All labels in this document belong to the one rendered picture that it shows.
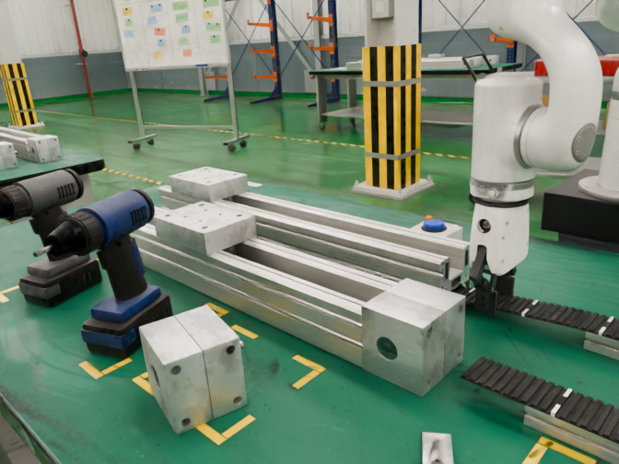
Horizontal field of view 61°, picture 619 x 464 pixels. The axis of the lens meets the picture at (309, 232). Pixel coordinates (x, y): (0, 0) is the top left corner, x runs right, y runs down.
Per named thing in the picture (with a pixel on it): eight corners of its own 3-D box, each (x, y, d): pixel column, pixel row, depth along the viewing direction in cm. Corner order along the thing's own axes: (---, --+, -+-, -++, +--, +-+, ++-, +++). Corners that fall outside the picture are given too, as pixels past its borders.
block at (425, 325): (472, 352, 71) (475, 288, 68) (422, 397, 63) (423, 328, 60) (415, 330, 77) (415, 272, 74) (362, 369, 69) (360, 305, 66)
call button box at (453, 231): (462, 255, 101) (463, 225, 99) (436, 272, 95) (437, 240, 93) (426, 247, 107) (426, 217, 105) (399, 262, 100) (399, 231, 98)
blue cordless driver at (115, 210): (180, 317, 86) (158, 187, 78) (92, 390, 68) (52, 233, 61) (142, 311, 88) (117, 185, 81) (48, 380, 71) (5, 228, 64)
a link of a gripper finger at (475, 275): (473, 264, 71) (479, 292, 74) (498, 227, 74) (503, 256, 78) (465, 262, 71) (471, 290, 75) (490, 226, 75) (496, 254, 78)
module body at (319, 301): (405, 337, 76) (405, 284, 73) (362, 369, 69) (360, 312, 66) (131, 229, 129) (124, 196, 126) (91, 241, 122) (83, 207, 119)
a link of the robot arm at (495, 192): (518, 188, 67) (516, 210, 68) (544, 173, 73) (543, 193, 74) (458, 179, 73) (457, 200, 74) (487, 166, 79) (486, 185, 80)
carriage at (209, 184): (250, 202, 124) (247, 174, 122) (212, 214, 117) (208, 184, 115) (209, 191, 135) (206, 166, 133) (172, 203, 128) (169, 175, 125)
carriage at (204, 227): (259, 250, 95) (254, 214, 93) (209, 271, 88) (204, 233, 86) (206, 233, 106) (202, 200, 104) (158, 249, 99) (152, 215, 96)
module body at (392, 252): (470, 289, 88) (473, 242, 85) (438, 312, 82) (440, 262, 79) (195, 209, 141) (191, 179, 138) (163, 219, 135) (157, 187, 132)
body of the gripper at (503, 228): (511, 203, 68) (506, 282, 72) (543, 185, 75) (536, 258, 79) (459, 195, 73) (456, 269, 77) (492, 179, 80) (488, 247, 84)
